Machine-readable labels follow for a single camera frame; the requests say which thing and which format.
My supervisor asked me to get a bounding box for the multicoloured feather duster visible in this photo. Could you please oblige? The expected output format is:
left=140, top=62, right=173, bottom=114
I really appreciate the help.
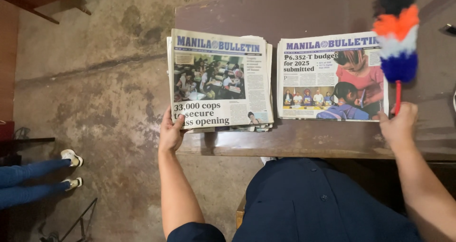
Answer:
left=372, top=0, right=420, bottom=116

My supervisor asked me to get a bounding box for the black metal frame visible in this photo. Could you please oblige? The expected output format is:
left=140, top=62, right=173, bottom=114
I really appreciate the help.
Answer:
left=38, top=197, right=98, bottom=242

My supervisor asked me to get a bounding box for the person's right hand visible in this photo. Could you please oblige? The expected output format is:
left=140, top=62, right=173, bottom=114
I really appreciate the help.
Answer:
left=378, top=102, right=419, bottom=151

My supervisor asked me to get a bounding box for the wooden stool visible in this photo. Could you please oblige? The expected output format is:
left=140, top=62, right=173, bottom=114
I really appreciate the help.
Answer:
left=235, top=196, right=247, bottom=230

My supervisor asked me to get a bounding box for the thick newspaper stack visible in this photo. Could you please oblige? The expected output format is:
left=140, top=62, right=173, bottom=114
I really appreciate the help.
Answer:
left=166, top=28, right=274, bottom=133

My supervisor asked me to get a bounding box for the person's left hand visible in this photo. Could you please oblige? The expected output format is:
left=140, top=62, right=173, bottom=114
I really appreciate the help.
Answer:
left=158, top=105, right=186, bottom=153

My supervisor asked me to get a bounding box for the thin folded newspaper stack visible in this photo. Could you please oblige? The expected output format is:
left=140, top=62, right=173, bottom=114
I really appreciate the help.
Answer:
left=277, top=31, right=389, bottom=122

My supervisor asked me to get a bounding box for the dark side table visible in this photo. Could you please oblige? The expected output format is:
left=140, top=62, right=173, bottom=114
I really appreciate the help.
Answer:
left=0, top=120, right=56, bottom=166

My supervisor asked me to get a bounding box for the person's dark blue shirt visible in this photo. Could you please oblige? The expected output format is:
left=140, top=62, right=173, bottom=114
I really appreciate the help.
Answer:
left=167, top=157, right=423, bottom=242

